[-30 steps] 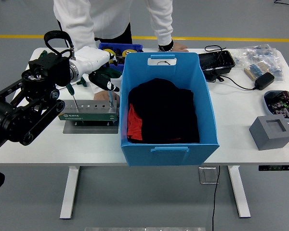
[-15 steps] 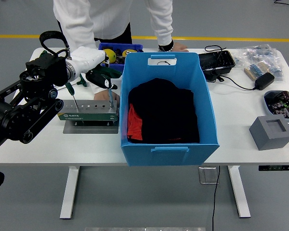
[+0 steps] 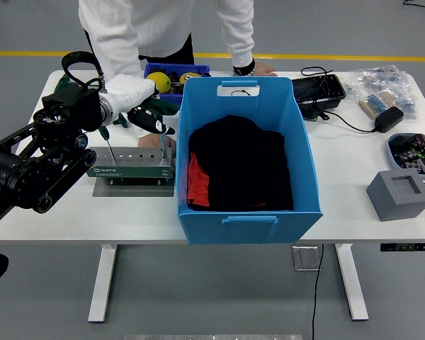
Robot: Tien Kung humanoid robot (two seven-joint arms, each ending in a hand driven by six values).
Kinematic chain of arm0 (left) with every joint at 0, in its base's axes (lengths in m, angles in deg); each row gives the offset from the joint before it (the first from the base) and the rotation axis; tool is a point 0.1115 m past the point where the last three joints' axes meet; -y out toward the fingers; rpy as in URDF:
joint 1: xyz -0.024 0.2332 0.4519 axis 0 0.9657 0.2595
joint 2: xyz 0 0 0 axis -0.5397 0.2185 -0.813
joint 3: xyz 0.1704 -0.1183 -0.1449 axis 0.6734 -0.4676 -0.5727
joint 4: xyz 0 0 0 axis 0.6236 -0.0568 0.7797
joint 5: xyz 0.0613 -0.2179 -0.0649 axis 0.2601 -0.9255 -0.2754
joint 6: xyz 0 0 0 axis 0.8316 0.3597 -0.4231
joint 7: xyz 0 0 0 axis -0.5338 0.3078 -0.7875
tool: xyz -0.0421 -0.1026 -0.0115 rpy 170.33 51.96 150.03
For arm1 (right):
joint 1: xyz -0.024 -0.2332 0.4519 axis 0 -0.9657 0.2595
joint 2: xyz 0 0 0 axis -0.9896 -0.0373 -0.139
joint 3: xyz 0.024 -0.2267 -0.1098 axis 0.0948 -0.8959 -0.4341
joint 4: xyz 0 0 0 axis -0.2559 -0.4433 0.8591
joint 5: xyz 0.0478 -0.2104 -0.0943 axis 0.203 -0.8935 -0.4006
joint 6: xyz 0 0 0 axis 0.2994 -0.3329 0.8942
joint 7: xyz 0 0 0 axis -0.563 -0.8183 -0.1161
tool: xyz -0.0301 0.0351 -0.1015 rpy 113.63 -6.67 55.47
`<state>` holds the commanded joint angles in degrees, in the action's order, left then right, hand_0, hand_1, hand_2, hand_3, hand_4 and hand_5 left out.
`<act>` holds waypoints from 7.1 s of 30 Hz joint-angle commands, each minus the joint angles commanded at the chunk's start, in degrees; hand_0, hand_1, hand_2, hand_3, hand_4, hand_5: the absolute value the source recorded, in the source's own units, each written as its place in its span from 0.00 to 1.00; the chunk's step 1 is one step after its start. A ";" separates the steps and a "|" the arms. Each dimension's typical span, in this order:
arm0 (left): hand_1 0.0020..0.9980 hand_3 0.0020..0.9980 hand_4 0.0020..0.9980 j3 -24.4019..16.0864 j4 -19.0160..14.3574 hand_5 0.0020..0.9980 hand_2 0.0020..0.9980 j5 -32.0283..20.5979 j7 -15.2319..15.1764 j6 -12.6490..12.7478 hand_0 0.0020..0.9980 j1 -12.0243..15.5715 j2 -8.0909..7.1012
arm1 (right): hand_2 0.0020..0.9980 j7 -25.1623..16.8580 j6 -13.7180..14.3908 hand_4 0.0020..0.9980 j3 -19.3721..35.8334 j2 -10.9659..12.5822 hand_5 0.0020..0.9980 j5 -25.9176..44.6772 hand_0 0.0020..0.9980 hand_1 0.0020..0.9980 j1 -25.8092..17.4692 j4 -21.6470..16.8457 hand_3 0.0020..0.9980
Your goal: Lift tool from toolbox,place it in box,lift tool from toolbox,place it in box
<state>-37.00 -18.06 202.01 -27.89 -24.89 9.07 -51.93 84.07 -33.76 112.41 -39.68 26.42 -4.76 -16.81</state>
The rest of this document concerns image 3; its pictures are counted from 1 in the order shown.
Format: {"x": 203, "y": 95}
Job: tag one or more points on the electronic circuit boards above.
{"x": 411, "y": 152}

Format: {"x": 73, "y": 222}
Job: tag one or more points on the person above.
{"x": 145, "y": 28}

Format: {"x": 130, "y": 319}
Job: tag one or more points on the person's left hand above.
{"x": 263, "y": 70}

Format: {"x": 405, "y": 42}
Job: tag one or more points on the black table control panel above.
{"x": 407, "y": 247}

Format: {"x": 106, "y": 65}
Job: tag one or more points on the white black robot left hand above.
{"x": 131, "y": 92}

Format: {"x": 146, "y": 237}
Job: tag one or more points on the person's right hand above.
{"x": 150, "y": 141}

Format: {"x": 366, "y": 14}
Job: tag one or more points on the person's right forearm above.
{"x": 117, "y": 60}

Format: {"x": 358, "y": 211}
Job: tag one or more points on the yellow floor tape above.
{"x": 304, "y": 56}

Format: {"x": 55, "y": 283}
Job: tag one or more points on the black plastic tray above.
{"x": 315, "y": 88}

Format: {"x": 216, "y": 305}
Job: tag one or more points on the yellow tape measure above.
{"x": 189, "y": 77}

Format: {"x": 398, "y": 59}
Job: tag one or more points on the grey cube block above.
{"x": 393, "y": 205}

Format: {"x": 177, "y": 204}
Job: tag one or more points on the green metal hex key holder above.
{"x": 134, "y": 171}

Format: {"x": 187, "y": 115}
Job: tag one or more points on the small blue parts bin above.
{"x": 171, "y": 99}

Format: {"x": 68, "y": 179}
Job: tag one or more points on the yellow lemon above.
{"x": 161, "y": 81}

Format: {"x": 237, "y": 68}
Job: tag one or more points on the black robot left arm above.
{"x": 21, "y": 173}

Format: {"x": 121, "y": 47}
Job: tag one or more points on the black cloth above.
{"x": 241, "y": 159}

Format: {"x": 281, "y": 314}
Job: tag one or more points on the white table leg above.
{"x": 102, "y": 283}
{"x": 350, "y": 283}

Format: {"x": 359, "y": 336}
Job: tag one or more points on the red cloth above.
{"x": 198, "y": 184}

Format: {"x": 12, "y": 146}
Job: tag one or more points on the dark brown cylinder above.
{"x": 173, "y": 77}

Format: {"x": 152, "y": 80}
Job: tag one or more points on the black wristband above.
{"x": 242, "y": 69}

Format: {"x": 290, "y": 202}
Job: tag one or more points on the person's left forearm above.
{"x": 239, "y": 46}

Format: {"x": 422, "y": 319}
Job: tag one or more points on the grey metal base plate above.
{"x": 134, "y": 191}

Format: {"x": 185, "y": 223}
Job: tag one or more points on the clear bags of blue parts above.
{"x": 382, "y": 79}

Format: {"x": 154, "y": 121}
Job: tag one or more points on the large blue plastic box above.
{"x": 248, "y": 233}

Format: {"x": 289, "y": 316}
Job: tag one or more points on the black power adapter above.
{"x": 389, "y": 119}

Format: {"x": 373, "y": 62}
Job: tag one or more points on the tan resistor strip bundle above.
{"x": 375, "y": 102}

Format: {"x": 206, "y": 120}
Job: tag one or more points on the metal floor plate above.
{"x": 304, "y": 258}

